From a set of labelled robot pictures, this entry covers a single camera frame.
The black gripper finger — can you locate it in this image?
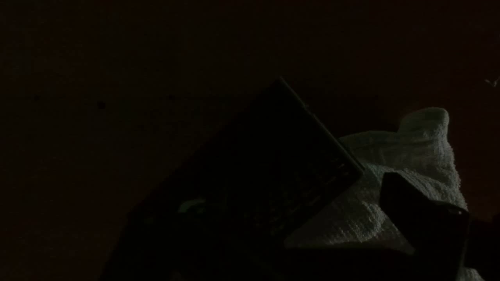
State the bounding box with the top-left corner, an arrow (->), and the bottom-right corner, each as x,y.
378,170 -> 473,281

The white terry towel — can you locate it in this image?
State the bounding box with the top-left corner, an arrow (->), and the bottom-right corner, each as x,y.
282,106 -> 486,281

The black box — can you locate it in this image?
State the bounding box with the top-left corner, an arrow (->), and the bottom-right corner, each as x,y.
100,76 -> 367,281

